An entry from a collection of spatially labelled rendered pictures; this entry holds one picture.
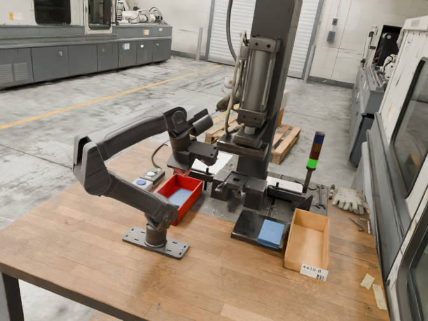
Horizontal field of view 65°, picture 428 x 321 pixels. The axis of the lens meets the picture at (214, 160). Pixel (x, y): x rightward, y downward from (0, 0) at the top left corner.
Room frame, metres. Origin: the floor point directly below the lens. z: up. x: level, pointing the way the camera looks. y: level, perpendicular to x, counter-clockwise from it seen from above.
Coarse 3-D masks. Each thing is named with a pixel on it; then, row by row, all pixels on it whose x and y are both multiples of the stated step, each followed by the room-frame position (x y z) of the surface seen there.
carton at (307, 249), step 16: (304, 224) 1.03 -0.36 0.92; (320, 224) 1.01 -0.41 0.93; (288, 240) 0.90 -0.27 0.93; (304, 240) 0.95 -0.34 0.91; (320, 240) 0.96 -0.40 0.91; (288, 256) 0.85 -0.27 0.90; (304, 256) 0.86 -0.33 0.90; (320, 256) 0.87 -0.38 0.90; (304, 272) 0.78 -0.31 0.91; (320, 272) 0.77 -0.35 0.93
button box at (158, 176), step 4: (164, 144) 1.63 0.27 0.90; (152, 156) 1.44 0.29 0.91; (152, 160) 1.39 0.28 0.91; (156, 164) 1.36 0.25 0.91; (152, 168) 1.27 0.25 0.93; (156, 168) 1.28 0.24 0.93; (160, 168) 1.31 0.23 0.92; (160, 172) 1.25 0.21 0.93; (164, 172) 1.26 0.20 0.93; (140, 176) 1.19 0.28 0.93; (144, 176) 1.19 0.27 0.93; (148, 176) 1.20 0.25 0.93; (152, 176) 1.20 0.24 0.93; (156, 176) 1.20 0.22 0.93; (160, 176) 1.23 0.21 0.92; (164, 176) 1.26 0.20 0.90; (148, 180) 1.17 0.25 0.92; (152, 180) 1.17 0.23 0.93; (156, 180) 1.19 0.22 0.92; (160, 180) 1.23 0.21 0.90; (156, 184) 1.19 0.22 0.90
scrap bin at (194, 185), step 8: (176, 176) 1.19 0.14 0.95; (168, 184) 1.13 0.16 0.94; (176, 184) 1.19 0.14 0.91; (184, 184) 1.19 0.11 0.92; (192, 184) 1.18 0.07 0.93; (200, 184) 1.14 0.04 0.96; (160, 192) 1.07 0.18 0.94; (168, 192) 1.14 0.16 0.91; (192, 192) 1.07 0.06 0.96; (200, 192) 1.15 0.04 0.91; (192, 200) 1.07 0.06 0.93; (184, 208) 0.99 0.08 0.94; (176, 224) 0.93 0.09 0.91
